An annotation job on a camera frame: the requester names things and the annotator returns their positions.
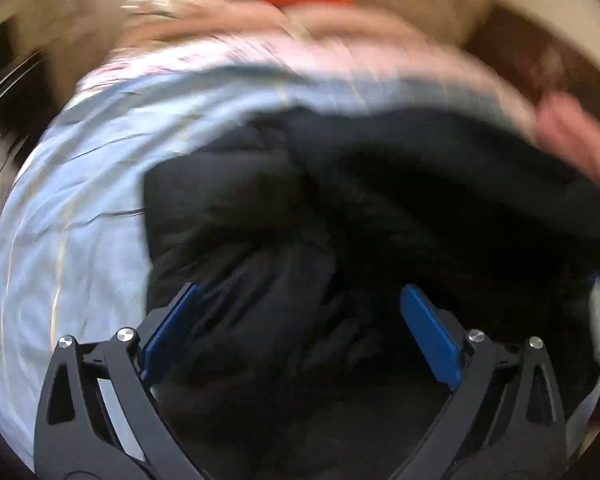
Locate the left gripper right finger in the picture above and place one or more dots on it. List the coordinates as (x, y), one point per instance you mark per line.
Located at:
(504, 416)

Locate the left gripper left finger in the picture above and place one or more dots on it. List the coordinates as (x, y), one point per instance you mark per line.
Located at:
(97, 418)

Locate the black puffer jacket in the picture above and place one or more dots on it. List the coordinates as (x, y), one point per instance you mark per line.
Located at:
(301, 230)

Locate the light blue plaid sheet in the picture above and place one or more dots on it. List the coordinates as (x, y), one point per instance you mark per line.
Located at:
(73, 257)

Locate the dark wooden side furniture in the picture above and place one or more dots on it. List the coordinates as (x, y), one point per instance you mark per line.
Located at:
(27, 103)

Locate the pink floral bed sheet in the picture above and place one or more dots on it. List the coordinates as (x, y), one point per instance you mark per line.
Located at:
(343, 57)

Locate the dark wooden headboard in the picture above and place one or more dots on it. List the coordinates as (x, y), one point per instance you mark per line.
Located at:
(534, 60)

